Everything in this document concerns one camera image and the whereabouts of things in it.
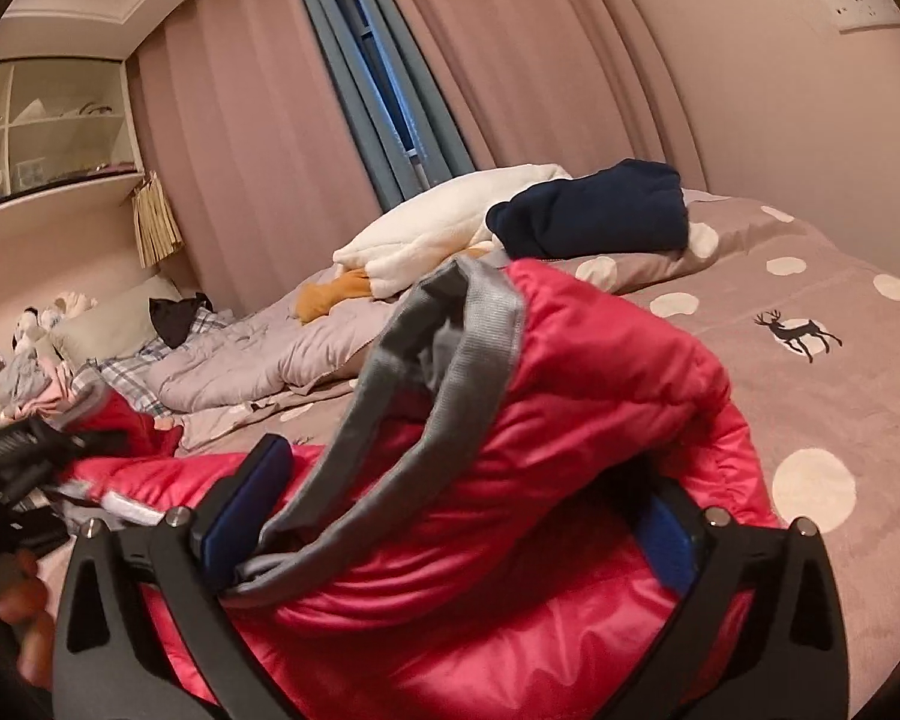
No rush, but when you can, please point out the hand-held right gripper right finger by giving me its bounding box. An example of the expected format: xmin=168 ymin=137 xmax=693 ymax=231
xmin=630 ymin=476 xmax=848 ymax=720

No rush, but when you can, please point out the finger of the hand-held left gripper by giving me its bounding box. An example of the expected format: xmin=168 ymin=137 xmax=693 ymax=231
xmin=41 ymin=418 xmax=128 ymax=466

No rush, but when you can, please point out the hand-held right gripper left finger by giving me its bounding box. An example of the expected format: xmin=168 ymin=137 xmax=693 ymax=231
xmin=51 ymin=435 xmax=293 ymax=720

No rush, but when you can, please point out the pink puffer jacket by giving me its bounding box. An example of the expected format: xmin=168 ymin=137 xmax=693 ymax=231
xmin=52 ymin=255 xmax=788 ymax=720

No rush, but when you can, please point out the pile of pale clothes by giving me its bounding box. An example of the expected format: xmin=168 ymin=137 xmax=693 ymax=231
xmin=0 ymin=351 xmax=80 ymax=422

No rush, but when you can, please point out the person's left hand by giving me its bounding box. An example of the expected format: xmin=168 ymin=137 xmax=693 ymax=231
xmin=0 ymin=546 xmax=59 ymax=691

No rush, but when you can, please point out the plaid pillow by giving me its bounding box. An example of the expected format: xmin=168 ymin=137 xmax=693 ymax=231
xmin=71 ymin=307 xmax=233 ymax=415

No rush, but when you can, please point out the beige pillow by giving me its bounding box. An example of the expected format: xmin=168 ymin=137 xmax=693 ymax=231
xmin=49 ymin=274 xmax=185 ymax=365

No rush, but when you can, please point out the white plush toy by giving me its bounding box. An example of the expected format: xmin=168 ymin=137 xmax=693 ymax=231
xmin=13 ymin=291 xmax=98 ymax=352

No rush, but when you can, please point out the black cloth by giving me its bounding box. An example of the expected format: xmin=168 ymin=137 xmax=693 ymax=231
xmin=148 ymin=294 xmax=215 ymax=350

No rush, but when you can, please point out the mustard cloth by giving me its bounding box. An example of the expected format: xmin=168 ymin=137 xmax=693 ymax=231
xmin=294 ymin=240 xmax=496 ymax=325

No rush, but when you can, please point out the navy garment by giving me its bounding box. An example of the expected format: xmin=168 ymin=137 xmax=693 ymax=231
xmin=486 ymin=159 xmax=692 ymax=260

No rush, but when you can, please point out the pink curtain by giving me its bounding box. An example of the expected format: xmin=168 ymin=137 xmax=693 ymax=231
xmin=131 ymin=0 xmax=383 ymax=308
xmin=360 ymin=0 xmax=710 ymax=192

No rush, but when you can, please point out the white fleece blanket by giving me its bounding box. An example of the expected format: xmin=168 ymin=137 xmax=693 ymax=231
xmin=334 ymin=163 xmax=575 ymax=293

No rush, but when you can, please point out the blue-grey curtain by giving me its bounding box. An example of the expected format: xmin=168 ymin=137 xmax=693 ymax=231
xmin=281 ymin=0 xmax=477 ymax=215

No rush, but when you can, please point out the window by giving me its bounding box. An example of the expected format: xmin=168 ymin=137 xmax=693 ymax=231
xmin=319 ymin=0 xmax=430 ymax=166

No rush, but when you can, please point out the white wall shelf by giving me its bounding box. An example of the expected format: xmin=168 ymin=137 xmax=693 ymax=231
xmin=0 ymin=56 xmax=147 ymax=224

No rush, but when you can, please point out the white wall outlet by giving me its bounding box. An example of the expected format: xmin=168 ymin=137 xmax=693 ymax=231
xmin=823 ymin=0 xmax=900 ymax=35

